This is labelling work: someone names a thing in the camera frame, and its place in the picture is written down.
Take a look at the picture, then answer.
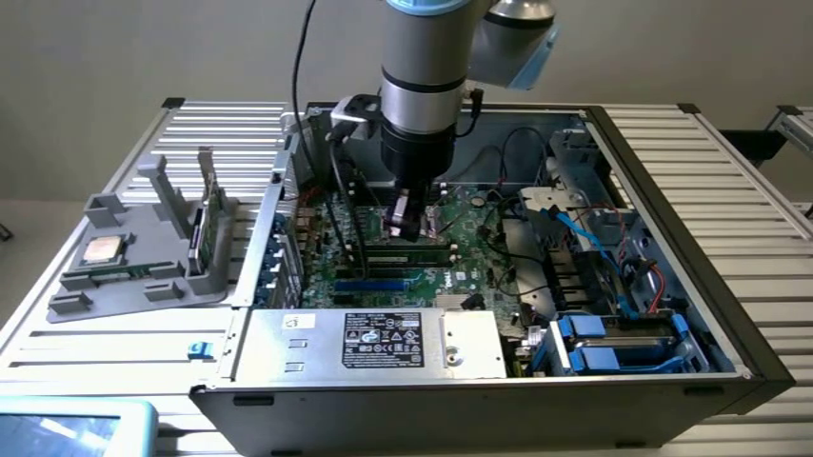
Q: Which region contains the blue SATA wire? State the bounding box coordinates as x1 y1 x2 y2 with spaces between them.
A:
546 204 644 321

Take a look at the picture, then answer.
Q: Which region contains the grey metal drive cage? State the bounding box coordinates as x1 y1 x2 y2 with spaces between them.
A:
542 127 617 210

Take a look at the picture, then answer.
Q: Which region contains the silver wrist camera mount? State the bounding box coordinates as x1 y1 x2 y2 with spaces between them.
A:
328 93 385 143

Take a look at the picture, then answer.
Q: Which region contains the silver chipset heat sink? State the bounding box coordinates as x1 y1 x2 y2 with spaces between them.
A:
433 293 487 311

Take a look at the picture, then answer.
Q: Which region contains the light blue teach pendant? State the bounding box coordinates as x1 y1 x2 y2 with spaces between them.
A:
0 395 162 457

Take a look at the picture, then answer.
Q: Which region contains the blue expansion slot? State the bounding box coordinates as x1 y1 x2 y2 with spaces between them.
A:
334 279 409 293

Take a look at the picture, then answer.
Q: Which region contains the silver power supply unit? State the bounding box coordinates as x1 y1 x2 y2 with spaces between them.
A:
228 308 509 383

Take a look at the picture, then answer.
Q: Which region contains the metal slat side table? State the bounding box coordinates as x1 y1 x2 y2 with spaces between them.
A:
765 104 813 154

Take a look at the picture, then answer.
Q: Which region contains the grey parts rack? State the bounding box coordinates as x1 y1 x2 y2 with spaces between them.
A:
45 146 242 326

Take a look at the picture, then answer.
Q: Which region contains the open black PC case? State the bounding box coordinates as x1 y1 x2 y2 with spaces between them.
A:
188 101 798 454

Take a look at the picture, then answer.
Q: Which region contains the black camera cable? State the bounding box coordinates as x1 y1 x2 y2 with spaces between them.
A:
290 0 371 280

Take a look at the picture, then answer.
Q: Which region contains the black box beside table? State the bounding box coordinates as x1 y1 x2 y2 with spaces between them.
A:
718 128 784 169

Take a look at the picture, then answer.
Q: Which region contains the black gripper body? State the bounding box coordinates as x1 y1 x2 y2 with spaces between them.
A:
381 122 458 192

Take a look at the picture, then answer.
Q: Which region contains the black fan shroud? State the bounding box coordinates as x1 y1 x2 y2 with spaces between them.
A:
505 217 617 319

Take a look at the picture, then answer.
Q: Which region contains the green motherboard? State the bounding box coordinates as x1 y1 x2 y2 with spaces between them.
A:
292 183 529 340

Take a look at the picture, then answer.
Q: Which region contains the red wire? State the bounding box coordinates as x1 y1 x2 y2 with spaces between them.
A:
614 209 676 315

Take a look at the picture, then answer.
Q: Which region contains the hard disk in blue carrier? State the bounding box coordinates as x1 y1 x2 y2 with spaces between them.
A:
553 311 694 378

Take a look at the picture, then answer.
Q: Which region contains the green installed RAM stick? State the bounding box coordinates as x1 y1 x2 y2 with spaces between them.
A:
363 241 449 268

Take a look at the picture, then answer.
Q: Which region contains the CPU chip with copper lid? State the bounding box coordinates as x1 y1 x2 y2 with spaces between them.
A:
72 232 139 272

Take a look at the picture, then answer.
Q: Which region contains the CPU socket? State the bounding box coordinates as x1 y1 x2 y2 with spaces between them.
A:
379 203 450 241

